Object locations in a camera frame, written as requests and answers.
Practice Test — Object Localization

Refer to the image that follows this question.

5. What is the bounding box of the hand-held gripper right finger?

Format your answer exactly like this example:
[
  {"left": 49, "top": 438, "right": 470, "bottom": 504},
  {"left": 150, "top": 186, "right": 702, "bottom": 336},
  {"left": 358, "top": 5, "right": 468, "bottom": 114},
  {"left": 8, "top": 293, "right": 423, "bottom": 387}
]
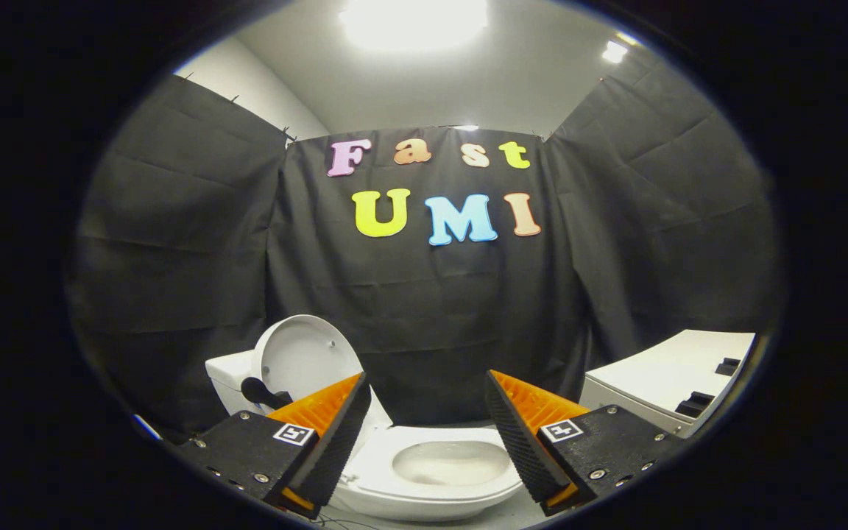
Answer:
[{"left": 484, "top": 370, "right": 686, "bottom": 517}]

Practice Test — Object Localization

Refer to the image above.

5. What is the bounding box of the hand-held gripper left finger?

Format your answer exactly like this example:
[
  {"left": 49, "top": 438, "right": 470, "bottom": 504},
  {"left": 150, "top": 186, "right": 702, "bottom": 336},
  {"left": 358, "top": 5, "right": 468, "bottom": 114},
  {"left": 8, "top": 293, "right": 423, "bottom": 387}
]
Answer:
[{"left": 174, "top": 372, "right": 373, "bottom": 520}]

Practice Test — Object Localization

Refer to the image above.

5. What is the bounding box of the white toilet lid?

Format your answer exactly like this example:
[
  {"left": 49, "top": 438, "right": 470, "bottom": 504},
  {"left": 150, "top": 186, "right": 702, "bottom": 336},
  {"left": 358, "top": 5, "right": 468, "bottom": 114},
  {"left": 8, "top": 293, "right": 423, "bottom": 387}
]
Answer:
[{"left": 240, "top": 314, "right": 364, "bottom": 413}]

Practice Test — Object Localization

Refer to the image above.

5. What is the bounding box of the white ceramic toilet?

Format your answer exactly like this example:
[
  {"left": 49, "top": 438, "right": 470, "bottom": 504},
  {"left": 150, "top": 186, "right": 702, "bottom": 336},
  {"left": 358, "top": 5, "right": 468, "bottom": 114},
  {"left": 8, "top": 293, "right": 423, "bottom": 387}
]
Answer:
[{"left": 205, "top": 350, "right": 525, "bottom": 522}]

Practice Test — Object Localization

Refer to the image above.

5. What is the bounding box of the black backdrop cloth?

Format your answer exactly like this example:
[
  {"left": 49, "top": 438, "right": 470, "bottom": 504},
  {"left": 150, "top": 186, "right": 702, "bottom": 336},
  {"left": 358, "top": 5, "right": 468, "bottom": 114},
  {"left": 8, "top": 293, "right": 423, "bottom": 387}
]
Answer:
[{"left": 67, "top": 59, "right": 782, "bottom": 442}]

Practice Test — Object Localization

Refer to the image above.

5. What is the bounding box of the large ceiling light panel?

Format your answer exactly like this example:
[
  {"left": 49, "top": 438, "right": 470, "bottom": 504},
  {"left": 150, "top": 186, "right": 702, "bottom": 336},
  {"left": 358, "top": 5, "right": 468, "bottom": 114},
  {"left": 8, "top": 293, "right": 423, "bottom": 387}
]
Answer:
[{"left": 339, "top": 0, "right": 489, "bottom": 49}]

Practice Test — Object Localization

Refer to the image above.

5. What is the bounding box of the white cabinet with recessed handles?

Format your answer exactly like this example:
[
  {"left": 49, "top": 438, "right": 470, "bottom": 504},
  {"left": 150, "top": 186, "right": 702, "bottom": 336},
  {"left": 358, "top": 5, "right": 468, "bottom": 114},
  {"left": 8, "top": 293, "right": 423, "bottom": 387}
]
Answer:
[{"left": 580, "top": 329, "right": 756, "bottom": 439}]

